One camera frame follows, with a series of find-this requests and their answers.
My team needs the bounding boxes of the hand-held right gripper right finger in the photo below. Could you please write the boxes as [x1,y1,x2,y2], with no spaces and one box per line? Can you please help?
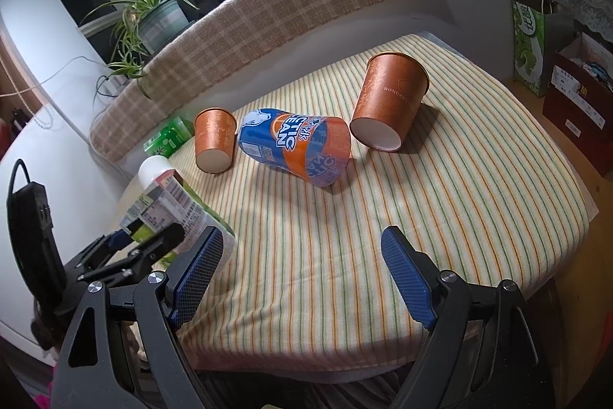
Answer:
[380,225,542,409]

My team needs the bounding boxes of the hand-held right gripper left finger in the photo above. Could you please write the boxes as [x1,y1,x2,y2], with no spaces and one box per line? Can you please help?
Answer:
[50,226,226,409]

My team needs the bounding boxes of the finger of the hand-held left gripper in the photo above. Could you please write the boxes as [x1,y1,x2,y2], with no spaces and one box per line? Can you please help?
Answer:
[77,233,141,280]
[91,222,185,290]

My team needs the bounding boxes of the blue and orange printed cup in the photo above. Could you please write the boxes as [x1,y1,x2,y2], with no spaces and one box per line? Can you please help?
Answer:
[238,108,352,189]

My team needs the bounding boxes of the small orange paper cup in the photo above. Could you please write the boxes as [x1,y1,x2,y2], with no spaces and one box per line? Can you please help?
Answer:
[193,108,238,174]

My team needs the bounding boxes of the large orange paper cup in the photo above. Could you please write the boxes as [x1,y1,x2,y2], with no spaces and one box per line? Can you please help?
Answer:
[349,51,430,153]

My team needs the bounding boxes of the green drink carton white cap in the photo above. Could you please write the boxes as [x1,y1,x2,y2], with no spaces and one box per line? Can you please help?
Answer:
[120,156,236,267]

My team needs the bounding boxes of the striped tablecloth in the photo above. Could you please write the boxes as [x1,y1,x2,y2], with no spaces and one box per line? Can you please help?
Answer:
[117,34,600,372]

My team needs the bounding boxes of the small green box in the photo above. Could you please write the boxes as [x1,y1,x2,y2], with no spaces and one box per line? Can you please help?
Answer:
[143,116,196,159]

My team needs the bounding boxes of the potted spider plant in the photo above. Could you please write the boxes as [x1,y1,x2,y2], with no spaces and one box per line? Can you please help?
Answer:
[79,0,201,99]

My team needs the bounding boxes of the plaid woven blanket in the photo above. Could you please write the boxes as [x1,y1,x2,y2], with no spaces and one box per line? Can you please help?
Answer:
[90,0,425,166]

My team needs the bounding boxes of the dark red cardboard box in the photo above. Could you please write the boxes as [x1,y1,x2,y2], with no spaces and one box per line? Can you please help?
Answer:
[543,33,613,178]

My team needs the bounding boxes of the green paper bag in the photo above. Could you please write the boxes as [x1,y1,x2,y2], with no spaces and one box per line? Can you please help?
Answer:
[511,0,575,98]

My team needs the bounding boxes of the white cable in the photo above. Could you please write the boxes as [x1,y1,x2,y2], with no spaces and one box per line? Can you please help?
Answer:
[0,54,113,128]

